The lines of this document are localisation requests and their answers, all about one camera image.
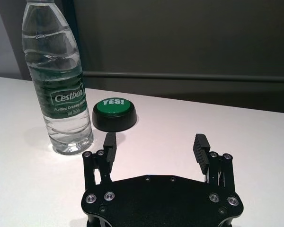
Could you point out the dark grey horizontal rail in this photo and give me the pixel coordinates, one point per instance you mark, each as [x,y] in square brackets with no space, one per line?
[191,76]

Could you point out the green YES button black base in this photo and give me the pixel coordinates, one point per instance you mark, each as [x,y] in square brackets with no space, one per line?
[113,118]

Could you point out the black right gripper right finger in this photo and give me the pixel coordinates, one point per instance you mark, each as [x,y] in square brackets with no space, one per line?
[201,151]

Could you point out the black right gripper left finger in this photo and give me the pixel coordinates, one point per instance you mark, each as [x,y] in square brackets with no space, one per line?
[109,151]

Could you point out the clear water bottle green label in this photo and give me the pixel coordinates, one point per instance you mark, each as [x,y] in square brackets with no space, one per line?
[59,94]

